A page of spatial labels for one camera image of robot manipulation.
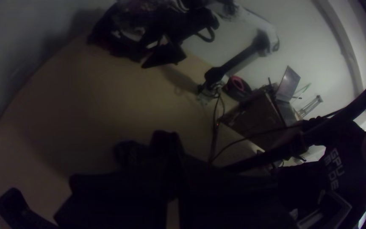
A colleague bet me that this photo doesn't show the person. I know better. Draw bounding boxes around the person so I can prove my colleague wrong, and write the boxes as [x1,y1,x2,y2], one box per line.
[259,65,366,229]

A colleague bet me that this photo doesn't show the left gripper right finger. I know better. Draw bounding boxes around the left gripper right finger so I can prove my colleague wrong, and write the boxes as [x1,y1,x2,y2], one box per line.
[178,152,298,229]

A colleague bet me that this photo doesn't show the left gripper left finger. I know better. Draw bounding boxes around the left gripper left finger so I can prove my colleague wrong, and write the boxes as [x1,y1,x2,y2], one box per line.
[54,130,183,229]

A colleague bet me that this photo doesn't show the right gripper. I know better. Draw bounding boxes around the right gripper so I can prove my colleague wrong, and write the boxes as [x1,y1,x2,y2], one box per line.
[87,5,220,69]

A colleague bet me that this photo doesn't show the grey laptop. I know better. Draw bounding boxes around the grey laptop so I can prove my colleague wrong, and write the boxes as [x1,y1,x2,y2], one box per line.
[274,65,302,103]

